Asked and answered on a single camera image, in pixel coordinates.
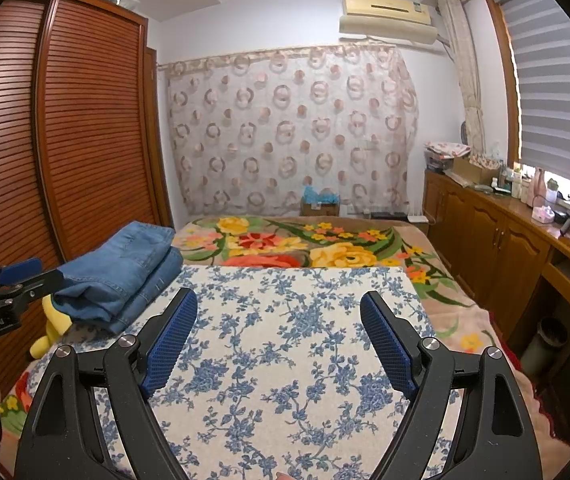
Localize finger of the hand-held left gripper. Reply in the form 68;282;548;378
9;269;64;307
0;258;44;289

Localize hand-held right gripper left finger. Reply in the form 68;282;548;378
19;287;199;480

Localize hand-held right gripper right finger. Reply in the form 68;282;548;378
359;289;545;480

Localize blue jeans pants plain pocket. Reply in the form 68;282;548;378
56;247;184;337

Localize light blue jeans pants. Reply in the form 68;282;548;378
62;221;177;291

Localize yellow plush toy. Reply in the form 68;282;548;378
29;294;74;361

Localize colourful floral blanket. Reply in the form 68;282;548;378
0;214;558;441

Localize wooden side cabinet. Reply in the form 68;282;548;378
422;166;570;361

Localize wooden louvered wardrobe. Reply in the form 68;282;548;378
0;0;174;398

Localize grey waste bin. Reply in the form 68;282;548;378
519;316;569;377

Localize open cardboard box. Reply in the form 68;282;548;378
452;152;504;184

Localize stack of folded cloths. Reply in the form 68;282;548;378
424;140;474;172

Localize pink bottle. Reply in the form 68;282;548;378
530;167;546;207

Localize circle patterned hanging cloth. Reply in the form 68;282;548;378
157;44;420;219

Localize beige tied curtain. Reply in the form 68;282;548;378
436;0;487;157

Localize grey striped window blind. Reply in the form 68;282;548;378
494;0;570;197

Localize white air conditioner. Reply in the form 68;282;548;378
339;0;439;45

